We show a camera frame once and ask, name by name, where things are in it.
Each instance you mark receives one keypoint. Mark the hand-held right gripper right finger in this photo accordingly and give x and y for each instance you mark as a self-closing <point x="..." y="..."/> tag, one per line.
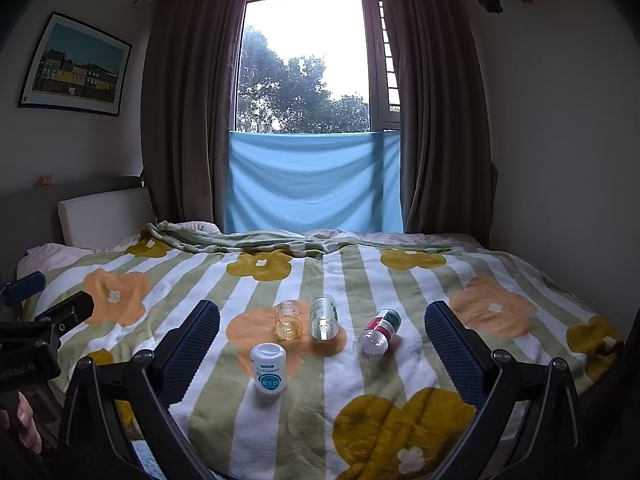
<point x="452" y="347"/>

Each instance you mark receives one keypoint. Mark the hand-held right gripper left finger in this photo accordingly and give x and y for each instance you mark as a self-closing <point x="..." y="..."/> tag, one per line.
<point x="192" y="347"/>

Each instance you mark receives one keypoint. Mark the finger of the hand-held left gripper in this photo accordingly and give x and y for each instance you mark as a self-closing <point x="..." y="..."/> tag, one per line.
<point x="27" y="282"/>
<point x="70" y="310"/>

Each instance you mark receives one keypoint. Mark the clear glass cup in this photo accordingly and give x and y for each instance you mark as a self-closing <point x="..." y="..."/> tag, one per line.
<point x="288" y="321"/>

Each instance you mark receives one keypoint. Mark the person's left hand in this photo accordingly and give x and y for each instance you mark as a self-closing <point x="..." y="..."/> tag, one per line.
<point x="22" y="420"/>

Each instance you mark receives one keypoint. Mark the grey bed headboard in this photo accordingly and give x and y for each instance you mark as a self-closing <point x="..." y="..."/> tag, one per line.
<point x="20" y="210"/>

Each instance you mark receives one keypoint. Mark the plastic bottle red label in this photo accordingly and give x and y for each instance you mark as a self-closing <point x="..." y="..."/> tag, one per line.
<point x="377" y="336"/>

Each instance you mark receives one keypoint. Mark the white bottle blue label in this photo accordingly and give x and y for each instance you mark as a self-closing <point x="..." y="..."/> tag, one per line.
<point x="269" y="369"/>

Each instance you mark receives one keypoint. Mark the white headboard cushion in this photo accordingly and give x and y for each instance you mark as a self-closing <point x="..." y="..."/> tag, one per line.
<point x="105" y="215"/>

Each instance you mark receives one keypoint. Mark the flower print striped blanket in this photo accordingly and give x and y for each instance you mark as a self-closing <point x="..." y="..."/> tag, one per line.
<point x="350" y="280"/>

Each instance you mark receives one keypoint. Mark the clear bottle green label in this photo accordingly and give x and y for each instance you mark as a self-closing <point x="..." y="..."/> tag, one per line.
<point x="324" y="319"/>

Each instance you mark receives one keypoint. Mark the light blue cloth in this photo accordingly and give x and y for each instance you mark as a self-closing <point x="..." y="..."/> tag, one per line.
<point x="312" y="182"/>

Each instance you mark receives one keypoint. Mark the brown curtain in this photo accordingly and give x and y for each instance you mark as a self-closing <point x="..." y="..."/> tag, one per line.
<point x="190" y="110"/>
<point x="440" y="110"/>

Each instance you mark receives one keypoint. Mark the window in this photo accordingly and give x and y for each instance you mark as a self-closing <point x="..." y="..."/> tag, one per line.
<point x="305" y="60"/>

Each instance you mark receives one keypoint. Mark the framed wall picture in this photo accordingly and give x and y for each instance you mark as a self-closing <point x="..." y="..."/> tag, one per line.
<point x="75" y="62"/>

